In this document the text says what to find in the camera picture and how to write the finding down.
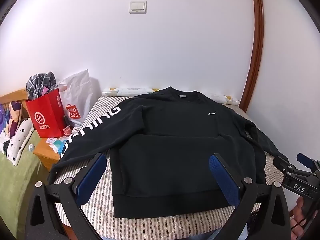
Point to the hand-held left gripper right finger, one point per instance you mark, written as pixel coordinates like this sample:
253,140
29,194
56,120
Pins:
223,180

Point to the small packets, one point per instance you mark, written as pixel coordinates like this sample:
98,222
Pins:
57,143

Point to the wooden nightstand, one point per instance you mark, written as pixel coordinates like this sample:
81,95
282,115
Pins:
46,156

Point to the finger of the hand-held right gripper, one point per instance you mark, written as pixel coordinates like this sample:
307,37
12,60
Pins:
283,163
306,160

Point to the green blanket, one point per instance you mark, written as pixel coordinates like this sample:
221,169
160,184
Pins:
17,192

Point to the plaid cloth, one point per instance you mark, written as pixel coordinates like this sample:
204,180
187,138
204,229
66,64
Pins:
41,83

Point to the white flower-print pillow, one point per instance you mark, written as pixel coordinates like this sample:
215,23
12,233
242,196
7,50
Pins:
18,140

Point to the wooden headboard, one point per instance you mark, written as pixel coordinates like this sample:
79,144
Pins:
13,95

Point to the striped bed sheet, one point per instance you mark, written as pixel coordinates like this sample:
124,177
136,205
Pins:
100,210

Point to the pink cup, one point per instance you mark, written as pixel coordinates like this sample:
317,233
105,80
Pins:
67,130

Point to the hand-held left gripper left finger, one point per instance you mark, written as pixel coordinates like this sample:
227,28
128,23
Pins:
90,177

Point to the red paper bag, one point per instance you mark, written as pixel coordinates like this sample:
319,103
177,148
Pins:
45,120

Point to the brown wooden door frame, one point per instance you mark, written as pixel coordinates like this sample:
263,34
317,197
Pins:
258,30

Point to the white light switch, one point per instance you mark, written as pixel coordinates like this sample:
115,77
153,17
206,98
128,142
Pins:
138,7

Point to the black sweatshirt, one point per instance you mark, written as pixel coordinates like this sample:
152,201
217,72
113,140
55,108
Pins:
162,155

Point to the white plastic bag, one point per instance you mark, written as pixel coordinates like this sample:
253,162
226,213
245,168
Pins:
77,92

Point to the person's right hand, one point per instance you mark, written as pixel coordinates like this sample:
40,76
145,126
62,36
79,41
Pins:
297,213

